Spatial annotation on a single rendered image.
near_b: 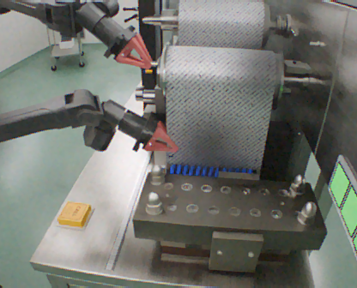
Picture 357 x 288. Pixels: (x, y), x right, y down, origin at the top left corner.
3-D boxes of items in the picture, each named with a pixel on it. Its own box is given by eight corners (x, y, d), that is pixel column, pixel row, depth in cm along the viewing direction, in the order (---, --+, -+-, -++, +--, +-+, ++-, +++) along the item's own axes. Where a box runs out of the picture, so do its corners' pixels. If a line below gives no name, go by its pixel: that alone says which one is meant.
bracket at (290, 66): (281, 66, 67) (282, 57, 66) (305, 68, 66) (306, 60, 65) (286, 72, 63) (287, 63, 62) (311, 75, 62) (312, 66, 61)
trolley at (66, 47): (55, 58, 543) (46, 6, 489) (84, 55, 557) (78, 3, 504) (51, 72, 469) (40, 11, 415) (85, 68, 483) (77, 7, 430)
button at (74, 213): (69, 207, 79) (67, 200, 78) (92, 209, 78) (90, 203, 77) (58, 225, 73) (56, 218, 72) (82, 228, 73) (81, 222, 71)
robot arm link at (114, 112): (100, 101, 65) (108, 93, 70) (89, 125, 68) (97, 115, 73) (127, 116, 66) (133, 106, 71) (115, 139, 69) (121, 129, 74)
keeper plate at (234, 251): (208, 262, 63) (213, 230, 57) (253, 265, 62) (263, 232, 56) (208, 271, 61) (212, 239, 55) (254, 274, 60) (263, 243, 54)
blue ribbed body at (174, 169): (171, 171, 76) (170, 160, 74) (254, 177, 73) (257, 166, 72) (168, 180, 73) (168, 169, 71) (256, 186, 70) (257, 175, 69)
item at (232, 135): (167, 165, 76) (166, 99, 66) (259, 171, 73) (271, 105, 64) (167, 166, 75) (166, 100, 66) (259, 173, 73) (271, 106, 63)
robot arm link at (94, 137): (81, 110, 60) (76, 89, 66) (63, 150, 65) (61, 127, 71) (130, 122, 67) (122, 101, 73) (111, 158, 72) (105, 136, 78)
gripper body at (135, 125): (138, 154, 68) (110, 139, 67) (147, 132, 77) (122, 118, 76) (150, 134, 65) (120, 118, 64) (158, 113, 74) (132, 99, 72)
